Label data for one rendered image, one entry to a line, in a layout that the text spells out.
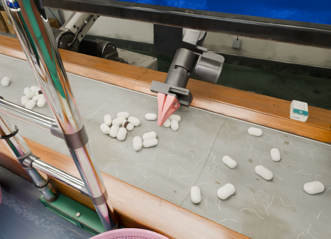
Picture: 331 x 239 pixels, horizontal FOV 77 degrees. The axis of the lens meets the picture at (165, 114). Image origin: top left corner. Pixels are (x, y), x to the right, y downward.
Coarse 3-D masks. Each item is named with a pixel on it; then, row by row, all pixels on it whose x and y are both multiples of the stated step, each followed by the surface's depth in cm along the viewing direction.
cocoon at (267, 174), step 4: (256, 168) 43; (260, 168) 42; (264, 168) 42; (256, 172) 43; (260, 172) 42; (264, 172) 42; (268, 172) 41; (264, 176) 42; (268, 176) 41; (272, 176) 42
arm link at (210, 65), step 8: (192, 32) 52; (200, 32) 52; (184, 40) 52; (192, 40) 52; (184, 48) 55; (192, 48) 54; (200, 48) 53; (208, 56) 53; (216, 56) 53; (200, 64) 52; (208, 64) 51; (216, 64) 52; (200, 72) 52; (208, 72) 52; (216, 72) 51; (208, 80) 53; (216, 80) 52
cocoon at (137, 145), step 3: (135, 138) 48; (138, 138) 49; (135, 141) 48; (138, 141) 48; (141, 141) 49; (135, 144) 47; (138, 144) 47; (141, 144) 48; (135, 147) 47; (138, 147) 47; (141, 147) 48
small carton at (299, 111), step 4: (292, 104) 55; (296, 104) 54; (300, 104) 54; (304, 104) 54; (292, 108) 54; (296, 108) 53; (300, 108) 53; (304, 108) 53; (292, 112) 53; (296, 112) 52; (300, 112) 52; (304, 112) 52; (292, 116) 53; (296, 116) 52; (300, 116) 52; (304, 116) 51; (300, 120) 52; (304, 120) 52
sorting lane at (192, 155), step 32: (0, 64) 82; (96, 96) 65; (128, 96) 65; (32, 128) 54; (96, 128) 54; (160, 128) 54; (192, 128) 54; (224, 128) 54; (128, 160) 46; (160, 160) 46; (192, 160) 46; (256, 160) 46; (288, 160) 46; (320, 160) 46; (160, 192) 40; (256, 192) 40; (288, 192) 40; (320, 192) 40; (224, 224) 36; (256, 224) 36; (288, 224) 36; (320, 224) 36
